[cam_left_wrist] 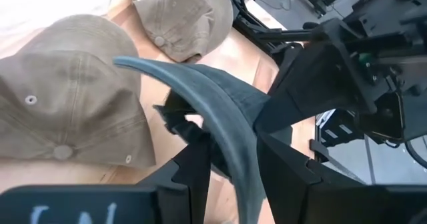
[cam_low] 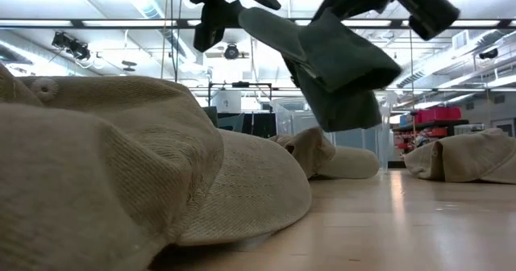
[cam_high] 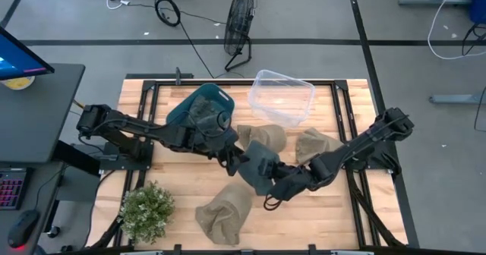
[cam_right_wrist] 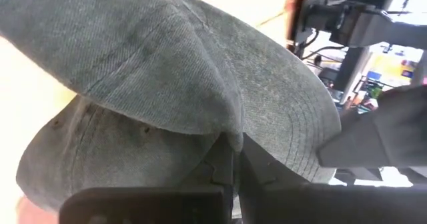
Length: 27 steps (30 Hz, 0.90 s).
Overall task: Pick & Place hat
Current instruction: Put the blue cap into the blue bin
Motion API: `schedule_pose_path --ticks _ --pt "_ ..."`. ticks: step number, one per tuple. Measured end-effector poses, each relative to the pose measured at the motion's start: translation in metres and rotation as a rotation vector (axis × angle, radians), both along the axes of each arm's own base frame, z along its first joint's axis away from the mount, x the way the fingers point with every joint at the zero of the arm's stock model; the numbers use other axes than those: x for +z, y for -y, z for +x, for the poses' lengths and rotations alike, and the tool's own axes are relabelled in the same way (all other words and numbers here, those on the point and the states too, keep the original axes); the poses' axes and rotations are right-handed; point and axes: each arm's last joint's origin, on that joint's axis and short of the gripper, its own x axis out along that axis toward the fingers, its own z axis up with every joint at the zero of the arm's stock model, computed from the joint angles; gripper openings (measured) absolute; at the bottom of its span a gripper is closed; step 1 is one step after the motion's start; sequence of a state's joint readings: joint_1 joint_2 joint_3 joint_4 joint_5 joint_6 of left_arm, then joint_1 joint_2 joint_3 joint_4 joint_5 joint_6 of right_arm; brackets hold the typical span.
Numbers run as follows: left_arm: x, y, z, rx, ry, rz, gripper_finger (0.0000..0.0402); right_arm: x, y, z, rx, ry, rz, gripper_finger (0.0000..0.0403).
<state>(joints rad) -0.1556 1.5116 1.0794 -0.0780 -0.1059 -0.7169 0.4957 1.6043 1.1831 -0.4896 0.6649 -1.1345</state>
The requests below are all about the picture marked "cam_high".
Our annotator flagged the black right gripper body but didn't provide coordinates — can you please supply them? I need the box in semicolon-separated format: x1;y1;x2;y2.
267;162;319;203

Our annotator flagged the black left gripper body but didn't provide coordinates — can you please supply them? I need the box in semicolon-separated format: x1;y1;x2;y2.
184;124;240;162

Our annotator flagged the teal plastic basket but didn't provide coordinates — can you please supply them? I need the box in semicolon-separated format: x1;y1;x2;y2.
166;83;236;142

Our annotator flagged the clear plastic bin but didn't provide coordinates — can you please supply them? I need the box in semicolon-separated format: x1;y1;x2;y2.
247;69;316;129

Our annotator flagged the green potted plant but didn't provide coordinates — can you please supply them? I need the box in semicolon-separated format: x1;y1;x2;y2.
118;181;176;245

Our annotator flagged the black floor fan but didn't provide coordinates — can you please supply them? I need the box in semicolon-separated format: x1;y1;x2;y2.
222;0;257;73

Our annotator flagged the black desk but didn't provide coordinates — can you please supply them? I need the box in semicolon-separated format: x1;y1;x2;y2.
0;63;87;165

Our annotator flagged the backlit keyboard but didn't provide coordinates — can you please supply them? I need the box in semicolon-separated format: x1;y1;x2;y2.
0;167;30;211

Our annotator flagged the black computer mouse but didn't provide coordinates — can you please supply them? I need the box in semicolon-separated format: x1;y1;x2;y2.
7;209;41;249

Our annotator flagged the computer monitor with blue screen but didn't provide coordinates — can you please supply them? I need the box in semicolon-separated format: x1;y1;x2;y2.
0;26;55;81

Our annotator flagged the black right arm cable loop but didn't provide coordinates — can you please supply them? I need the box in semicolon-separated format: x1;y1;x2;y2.
263;193;285;212

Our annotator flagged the black coiled cable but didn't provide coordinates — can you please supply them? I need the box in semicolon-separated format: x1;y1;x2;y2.
154;0;216;80

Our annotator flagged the long white cable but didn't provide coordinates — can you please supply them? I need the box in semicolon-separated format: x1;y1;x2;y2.
427;0;486;61

